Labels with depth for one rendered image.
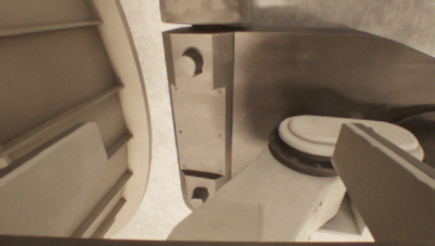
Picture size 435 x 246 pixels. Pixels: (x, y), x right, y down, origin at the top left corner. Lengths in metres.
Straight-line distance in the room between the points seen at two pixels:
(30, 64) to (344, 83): 0.65
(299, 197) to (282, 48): 0.27
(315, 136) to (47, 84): 0.57
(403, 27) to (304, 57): 0.29
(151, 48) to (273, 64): 0.39
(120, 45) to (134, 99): 0.17
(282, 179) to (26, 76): 0.54
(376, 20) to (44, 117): 0.79
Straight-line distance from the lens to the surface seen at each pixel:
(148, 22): 0.70
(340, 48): 0.47
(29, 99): 0.60
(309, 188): 0.33
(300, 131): 0.36
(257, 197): 0.30
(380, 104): 0.53
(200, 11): 0.43
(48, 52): 0.64
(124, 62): 0.74
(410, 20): 0.69
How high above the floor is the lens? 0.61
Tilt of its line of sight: 59 degrees down
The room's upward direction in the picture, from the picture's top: 155 degrees counter-clockwise
